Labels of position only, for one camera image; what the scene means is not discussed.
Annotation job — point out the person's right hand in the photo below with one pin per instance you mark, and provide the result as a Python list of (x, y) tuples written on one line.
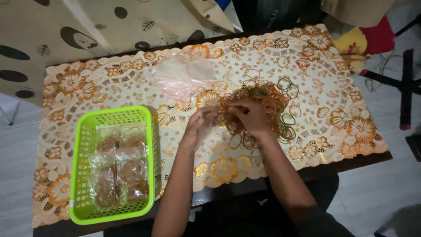
[(253, 120)]

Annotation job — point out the person's left hand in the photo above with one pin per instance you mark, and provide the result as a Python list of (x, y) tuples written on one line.
[(197, 126)]

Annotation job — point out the person's right fingers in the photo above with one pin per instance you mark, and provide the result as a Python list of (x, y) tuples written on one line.
[(238, 110)]

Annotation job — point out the person's left fingers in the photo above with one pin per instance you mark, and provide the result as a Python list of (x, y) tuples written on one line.
[(209, 115)]

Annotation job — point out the small clear plastic bag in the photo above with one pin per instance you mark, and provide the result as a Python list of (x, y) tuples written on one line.
[(210, 120)]

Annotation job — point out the orange floral lace tablecloth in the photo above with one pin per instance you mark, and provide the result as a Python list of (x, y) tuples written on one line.
[(210, 118)]

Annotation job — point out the pile of rubber bands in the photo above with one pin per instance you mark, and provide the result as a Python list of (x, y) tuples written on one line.
[(263, 108)]

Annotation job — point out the stack of empty clear bags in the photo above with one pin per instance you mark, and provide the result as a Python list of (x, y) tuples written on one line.
[(184, 77)]

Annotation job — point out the dark wooden table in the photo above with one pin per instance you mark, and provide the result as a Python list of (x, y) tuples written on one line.
[(230, 184)]

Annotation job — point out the black bag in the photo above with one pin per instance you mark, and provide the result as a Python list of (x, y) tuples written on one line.
[(273, 14)]

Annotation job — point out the heap of filled clear bags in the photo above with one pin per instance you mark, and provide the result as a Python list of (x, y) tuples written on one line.
[(120, 166)]

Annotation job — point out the person's dark trousers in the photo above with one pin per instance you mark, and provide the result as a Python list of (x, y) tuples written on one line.
[(263, 214)]

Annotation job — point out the green plastic basket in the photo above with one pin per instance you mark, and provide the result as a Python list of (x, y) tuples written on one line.
[(111, 164)]

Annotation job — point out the beige leaf-print curtain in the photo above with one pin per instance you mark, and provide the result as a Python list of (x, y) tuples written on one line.
[(98, 36)]

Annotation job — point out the yellow and red cloth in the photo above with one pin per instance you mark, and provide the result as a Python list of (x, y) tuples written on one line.
[(363, 44)]

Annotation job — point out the black metal stand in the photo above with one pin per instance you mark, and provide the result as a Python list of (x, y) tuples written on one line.
[(399, 82)]

